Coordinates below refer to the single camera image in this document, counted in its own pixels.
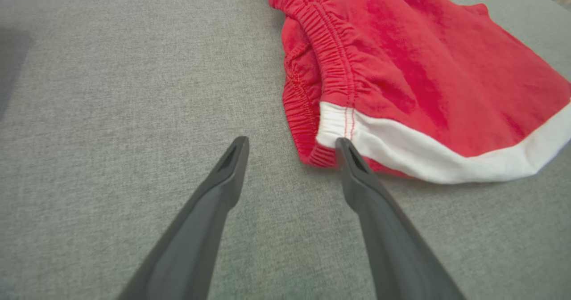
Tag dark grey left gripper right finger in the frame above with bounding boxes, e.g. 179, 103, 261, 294
335, 137, 467, 300

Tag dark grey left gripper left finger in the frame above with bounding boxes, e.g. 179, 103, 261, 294
117, 136, 250, 300

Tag red shorts with white trim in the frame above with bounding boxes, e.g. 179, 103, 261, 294
268, 0, 571, 185

